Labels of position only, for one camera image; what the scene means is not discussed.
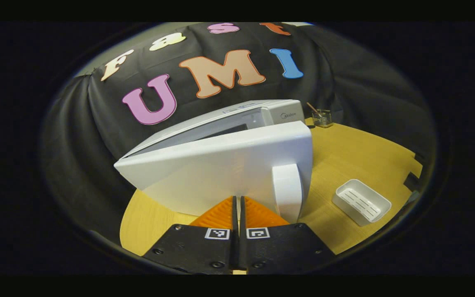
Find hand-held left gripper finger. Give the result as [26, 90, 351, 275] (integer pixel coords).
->
[240, 196, 337, 275]
[142, 196, 238, 275]

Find white microwave oven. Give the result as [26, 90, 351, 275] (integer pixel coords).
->
[114, 99, 314, 225]

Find white plastic tray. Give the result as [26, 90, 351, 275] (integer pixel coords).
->
[332, 179, 392, 227]

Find clear glass jar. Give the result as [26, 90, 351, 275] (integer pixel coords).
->
[312, 109, 334, 128]

